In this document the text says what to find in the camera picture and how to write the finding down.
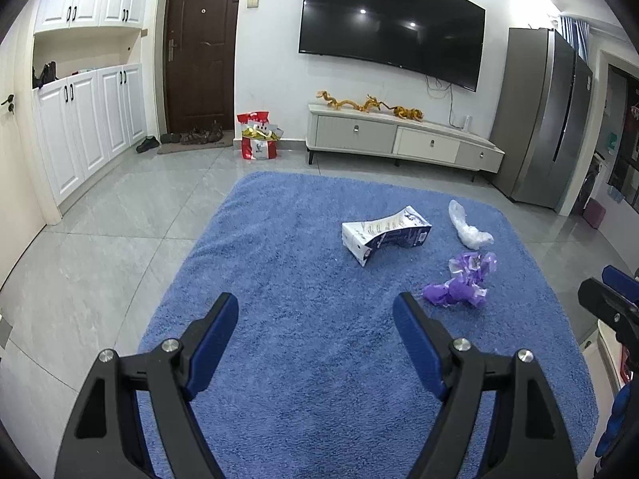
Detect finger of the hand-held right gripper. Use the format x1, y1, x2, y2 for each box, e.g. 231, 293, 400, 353
578, 277, 626, 331
601, 264, 639, 306

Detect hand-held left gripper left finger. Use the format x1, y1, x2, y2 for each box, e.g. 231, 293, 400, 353
52, 292, 239, 479

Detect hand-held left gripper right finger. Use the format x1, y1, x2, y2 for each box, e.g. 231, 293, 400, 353
393, 292, 572, 479

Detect purple plastic wrapper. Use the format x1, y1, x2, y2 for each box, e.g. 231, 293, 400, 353
422, 251, 500, 309

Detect blue and white milk carton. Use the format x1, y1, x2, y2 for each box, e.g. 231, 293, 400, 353
342, 206, 433, 267

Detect clear plastic bag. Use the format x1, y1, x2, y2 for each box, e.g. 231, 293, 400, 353
448, 200, 495, 250

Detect purple stool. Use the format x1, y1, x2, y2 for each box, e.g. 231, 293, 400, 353
582, 198, 607, 229

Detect blue fluffy rug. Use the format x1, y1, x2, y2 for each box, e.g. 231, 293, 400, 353
137, 170, 600, 479

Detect dark glass door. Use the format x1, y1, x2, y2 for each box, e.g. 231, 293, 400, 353
606, 65, 639, 195

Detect grey refrigerator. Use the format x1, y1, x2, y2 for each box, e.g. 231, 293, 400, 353
492, 27, 595, 215

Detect grey doormat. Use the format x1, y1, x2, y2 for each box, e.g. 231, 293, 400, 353
157, 132, 234, 154

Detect red and white shopping bag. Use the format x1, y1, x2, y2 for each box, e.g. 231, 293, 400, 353
236, 111, 284, 161

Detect white and grey television cabinet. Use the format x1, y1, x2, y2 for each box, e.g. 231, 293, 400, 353
306, 103, 505, 183

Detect blue curtain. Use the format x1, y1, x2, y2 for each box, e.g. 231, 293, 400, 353
559, 15, 590, 63

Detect dark brown entrance door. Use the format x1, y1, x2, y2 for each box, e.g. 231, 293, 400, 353
165, 0, 238, 133

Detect dark handbag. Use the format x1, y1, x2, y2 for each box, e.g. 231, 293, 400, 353
32, 62, 60, 89

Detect television cables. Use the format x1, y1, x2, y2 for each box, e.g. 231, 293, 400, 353
424, 76, 457, 127

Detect black wall television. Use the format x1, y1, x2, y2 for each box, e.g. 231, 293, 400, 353
298, 0, 486, 92

